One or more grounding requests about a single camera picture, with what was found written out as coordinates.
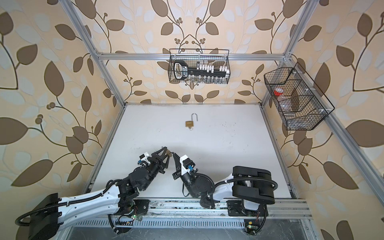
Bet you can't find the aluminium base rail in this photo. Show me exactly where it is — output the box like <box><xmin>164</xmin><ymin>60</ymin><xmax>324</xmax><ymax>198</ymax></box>
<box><xmin>64</xmin><ymin>197</ymin><xmax>313</xmax><ymax>218</ymax></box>

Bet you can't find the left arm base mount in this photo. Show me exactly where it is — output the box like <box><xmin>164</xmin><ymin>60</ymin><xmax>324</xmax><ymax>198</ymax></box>
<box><xmin>114</xmin><ymin>199</ymin><xmax>150</xmax><ymax>216</ymax></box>

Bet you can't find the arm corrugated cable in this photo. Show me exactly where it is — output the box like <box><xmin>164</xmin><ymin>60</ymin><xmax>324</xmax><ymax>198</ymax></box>
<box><xmin>14</xmin><ymin>179</ymin><xmax>121</xmax><ymax>227</ymax></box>
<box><xmin>191</xmin><ymin>172</ymin><xmax>279</xmax><ymax>193</ymax></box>

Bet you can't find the back wire basket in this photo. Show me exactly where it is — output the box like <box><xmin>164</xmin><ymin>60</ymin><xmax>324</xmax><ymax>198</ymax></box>
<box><xmin>168</xmin><ymin>48</ymin><xmax>231</xmax><ymax>85</ymax></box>

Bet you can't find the right wire basket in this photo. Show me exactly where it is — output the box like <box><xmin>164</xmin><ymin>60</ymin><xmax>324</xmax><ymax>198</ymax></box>
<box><xmin>264</xmin><ymin>63</ymin><xmax>335</xmax><ymax>131</ymax></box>

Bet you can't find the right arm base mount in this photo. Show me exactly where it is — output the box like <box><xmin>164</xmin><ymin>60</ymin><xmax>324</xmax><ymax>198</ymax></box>
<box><xmin>227</xmin><ymin>200</ymin><xmax>269</xmax><ymax>217</ymax></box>

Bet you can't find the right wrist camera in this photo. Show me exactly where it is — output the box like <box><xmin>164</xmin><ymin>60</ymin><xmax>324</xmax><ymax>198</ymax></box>
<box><xmin>180</xmin><ymin>155</ymin><xmax>195</xmax><ymax>175</ymax></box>

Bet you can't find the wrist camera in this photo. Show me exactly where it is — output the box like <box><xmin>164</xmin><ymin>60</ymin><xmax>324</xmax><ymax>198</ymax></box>
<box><xmin>138</xmin><ymin>152</ymin><xmax>150</xmax><ymax>168</ymax></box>
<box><xmin>180</xmin><ymin>155</ymin><xmax>195</xmax><ymax>175</ymax></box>

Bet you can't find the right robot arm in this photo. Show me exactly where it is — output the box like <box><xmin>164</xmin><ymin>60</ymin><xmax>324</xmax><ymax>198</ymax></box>
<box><xmin>173</xmin><ymin>153</ymin><xmax>278</xmax><ymax>209</ymax></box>

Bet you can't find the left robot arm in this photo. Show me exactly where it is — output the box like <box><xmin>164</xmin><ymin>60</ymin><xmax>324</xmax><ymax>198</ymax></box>
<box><xmin>15</xmin><ymin>147</ymin><xmax>172</xmax><ymax>240</ymax></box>

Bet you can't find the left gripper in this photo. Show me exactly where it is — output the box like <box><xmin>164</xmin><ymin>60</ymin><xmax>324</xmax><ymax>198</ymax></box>
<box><xmin>141</xmin><ymin>147</ymin><xmax>170</xmax><ymax>193</ymax></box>

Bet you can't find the large brass padlock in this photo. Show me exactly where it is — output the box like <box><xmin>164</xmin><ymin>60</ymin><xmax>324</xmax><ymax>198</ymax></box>
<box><xmin>185</xmin><ymin>113</ymin><xmax>198</xmax><ymax>128</ymax></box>

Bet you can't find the wire basket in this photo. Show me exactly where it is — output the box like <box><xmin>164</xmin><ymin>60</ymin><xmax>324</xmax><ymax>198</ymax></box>
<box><xmin>264</xmin><ymin>63</ymin><xmax>335</xmax><ymax>131</ymax></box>
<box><xmin>168</xmin><ymin>48</ymin><xmax>231</xmax><ymax>85</ymax></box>

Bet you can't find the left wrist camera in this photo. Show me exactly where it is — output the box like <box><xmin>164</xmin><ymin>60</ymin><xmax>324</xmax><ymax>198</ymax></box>
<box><xmin>138</xmin><ymin>152</ymin><xmax>150</xmax><ymax>168</ymax></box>

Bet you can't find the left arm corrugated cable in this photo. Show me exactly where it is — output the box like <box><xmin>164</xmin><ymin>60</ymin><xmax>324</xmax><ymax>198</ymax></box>
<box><xmin>14</xmin><ymin>179</ymin><xmax>121</xmax><ymax>227</ymax></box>

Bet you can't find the black socket set holder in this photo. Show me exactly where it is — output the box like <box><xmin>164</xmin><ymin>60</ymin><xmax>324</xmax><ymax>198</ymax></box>
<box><xmin>168</xmin><ymin>60</ymin><xmax>231</xmax><ymax>81</ymax></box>

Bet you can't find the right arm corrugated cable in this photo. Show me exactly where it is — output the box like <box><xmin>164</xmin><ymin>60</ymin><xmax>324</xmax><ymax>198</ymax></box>
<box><xmin>191</xmin><ymin>172</ymin><xmax>279</xmax><ymax>193</ymax></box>

